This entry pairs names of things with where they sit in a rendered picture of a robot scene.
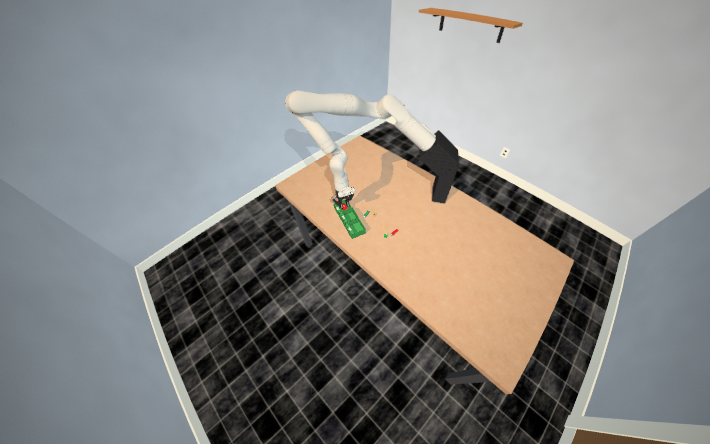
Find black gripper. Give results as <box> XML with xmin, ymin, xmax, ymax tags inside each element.
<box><xmin>332</xmin><ymin>189</ymin><xmax>354</xmax><ymax>209</ymax></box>

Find green bins with labels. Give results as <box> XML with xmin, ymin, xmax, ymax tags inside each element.
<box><xmin>334</xmin><ymin>204</ymin><xmax>366</xmax><ymax>239</ymax></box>

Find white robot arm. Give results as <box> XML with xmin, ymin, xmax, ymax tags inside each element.
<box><xmin>285</xmin><ymin>90</ymin><xmax>436</xmax><ymax>197</ymax></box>

